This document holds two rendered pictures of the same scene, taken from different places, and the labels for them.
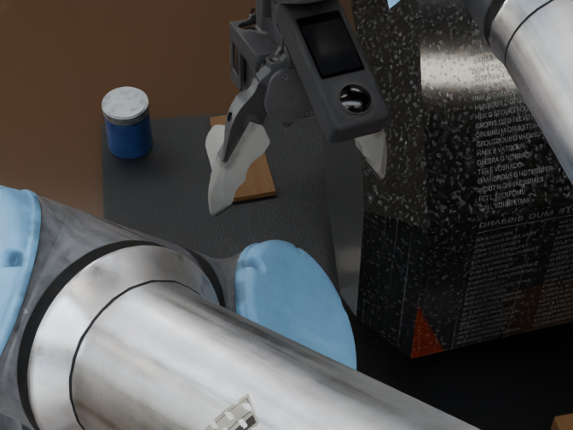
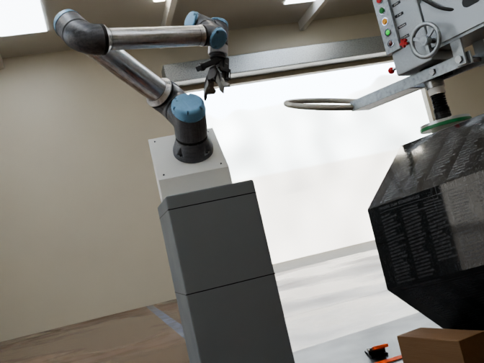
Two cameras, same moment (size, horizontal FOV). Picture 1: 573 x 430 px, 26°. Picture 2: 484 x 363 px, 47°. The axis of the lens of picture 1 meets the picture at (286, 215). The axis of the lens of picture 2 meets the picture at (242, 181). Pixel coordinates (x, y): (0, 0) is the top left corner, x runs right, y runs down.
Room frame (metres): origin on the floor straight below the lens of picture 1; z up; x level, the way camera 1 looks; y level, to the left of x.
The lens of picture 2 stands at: (0.06, -2.41, 0.58)
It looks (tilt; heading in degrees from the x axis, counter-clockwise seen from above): 6 degrees up; 75
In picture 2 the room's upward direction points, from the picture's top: 13 degrees counter-clockwise
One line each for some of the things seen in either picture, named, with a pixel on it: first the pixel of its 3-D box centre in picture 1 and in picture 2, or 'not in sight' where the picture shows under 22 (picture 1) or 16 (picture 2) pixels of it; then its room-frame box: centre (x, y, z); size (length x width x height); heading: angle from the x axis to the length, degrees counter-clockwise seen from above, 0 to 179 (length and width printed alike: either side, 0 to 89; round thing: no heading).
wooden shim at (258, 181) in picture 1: (241, 155); not in sight; (1.87, 0.10, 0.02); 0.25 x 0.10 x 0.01; 13
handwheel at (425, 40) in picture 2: not in sight; (431, 40); (1.52, -0.45, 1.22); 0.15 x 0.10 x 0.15; 109
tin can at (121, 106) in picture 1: (127, 123); not in sight; (1.91, 0.35, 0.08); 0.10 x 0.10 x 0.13
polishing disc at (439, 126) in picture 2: not in sight; (445, 123); (1.59, -0.30, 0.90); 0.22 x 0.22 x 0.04
